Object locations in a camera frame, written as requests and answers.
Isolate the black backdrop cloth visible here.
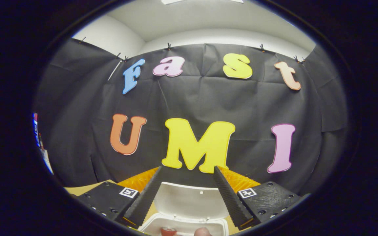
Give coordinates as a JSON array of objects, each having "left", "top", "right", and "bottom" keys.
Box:
[{"left": 32, "top": 38, "right": 349, "bottom": 196}]

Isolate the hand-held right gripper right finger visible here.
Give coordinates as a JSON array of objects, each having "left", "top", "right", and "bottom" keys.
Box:
[{"left": 213, "top": 166, "right": 303, "bottom": 230}]

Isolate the white garbage bin with lid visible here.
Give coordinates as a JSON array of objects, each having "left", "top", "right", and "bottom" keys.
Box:
[{"left": 138, "top": 182, "right": 230, "bottom": 236}]

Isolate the red pop can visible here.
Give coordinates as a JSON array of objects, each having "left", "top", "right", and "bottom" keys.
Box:
[{"left": 160, "top": 226, "right": 178, "bottom": 236}]

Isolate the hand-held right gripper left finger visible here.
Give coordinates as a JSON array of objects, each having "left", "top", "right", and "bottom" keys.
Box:
[{"left": 76, "top": 166, "right": 163, "bottom": 229}]

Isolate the wooden desktop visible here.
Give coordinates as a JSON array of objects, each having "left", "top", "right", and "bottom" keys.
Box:
[{"left": 64, "top": 179, "right": 252, "bottom": 235}]

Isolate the ceiling light panel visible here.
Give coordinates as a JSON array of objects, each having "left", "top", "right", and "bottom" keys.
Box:
[{"left": 161, "top": 0, "right": 244, "bottom": 5}]

